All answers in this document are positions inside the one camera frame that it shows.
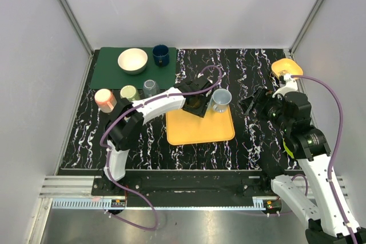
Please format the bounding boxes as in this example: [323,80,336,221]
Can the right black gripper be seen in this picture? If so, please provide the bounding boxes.
[237,86,292,131]

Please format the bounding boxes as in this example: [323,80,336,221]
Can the white footed mug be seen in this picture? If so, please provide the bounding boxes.
[210,89,232,113]

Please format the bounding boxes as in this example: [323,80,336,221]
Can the clear glass mug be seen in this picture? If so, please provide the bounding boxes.
[143,79,160,98]

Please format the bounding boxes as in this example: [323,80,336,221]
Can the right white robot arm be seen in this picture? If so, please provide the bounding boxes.
[239,88,365,243]

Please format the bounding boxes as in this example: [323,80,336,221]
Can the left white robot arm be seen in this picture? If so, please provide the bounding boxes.
[100,77,217,196]

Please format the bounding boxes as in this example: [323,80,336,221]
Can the dark blue mug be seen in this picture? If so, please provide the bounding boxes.
[152,45,170,67]

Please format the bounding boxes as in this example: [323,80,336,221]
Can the light green mug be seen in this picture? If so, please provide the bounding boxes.
[120,85,140,102]

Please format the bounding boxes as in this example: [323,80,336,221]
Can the pink mug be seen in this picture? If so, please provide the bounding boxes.
[94,89,117,113]

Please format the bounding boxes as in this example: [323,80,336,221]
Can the orange rectangular tray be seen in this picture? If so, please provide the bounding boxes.
[166,109,235,146]

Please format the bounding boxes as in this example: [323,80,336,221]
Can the orange square dish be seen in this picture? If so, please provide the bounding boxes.
[271,58,304,79]

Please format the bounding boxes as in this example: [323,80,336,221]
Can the lime green plate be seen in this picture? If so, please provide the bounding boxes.
[283,138,295,159]

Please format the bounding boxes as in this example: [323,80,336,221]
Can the cream bowl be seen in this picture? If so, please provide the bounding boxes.
[117,48,148,75]

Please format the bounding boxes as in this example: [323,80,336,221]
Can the dark green mat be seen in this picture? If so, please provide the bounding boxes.
[89,47,177,90]

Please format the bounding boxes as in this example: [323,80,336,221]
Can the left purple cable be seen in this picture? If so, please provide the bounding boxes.
[99,65,223,231]

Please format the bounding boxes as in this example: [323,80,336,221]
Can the purple cable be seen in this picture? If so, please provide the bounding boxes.
[99,65,223,231]
[237,74,360,244]

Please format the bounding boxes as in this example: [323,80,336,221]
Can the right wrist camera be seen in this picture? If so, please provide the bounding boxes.
[272,73,299,98]

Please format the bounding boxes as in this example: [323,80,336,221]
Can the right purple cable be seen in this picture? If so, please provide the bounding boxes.
[237,74,360,244]

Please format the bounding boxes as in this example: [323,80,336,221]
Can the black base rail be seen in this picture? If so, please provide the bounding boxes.
[92,170,274,197]

